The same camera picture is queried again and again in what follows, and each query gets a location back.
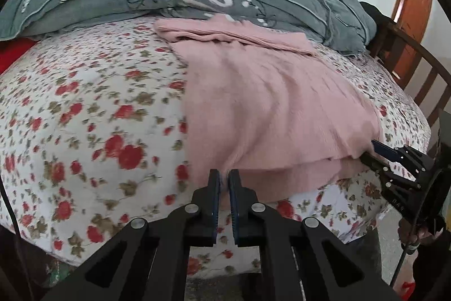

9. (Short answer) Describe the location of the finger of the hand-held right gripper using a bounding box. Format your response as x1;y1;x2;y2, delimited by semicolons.
360;152;421;197
372;140;435;178

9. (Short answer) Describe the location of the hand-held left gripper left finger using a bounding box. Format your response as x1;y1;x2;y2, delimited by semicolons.
40;169;222;301

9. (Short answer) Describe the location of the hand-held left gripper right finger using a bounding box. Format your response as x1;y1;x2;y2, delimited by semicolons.
228;169;406;301

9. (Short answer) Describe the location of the pink knit garment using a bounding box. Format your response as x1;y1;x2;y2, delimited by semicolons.
154;14;383;201

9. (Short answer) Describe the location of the person's right hand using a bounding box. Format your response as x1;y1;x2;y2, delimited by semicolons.
398;216;446;252

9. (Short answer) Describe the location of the dark cloth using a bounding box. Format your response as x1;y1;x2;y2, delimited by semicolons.
359;1;392;56

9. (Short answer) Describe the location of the orange wooden door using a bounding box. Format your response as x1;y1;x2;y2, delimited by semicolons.
386;0;434;86

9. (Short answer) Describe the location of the floral bed sheet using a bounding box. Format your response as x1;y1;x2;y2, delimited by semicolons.
0;17;432;278

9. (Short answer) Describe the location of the red cloth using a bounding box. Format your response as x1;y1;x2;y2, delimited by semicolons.
0;38;37;74

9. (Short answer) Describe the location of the black cable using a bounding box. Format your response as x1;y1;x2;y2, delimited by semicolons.
390;209;423;287
0;177;36;301

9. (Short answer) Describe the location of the dark wooden bed frame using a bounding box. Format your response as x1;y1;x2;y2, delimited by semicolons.
368;21;451;132

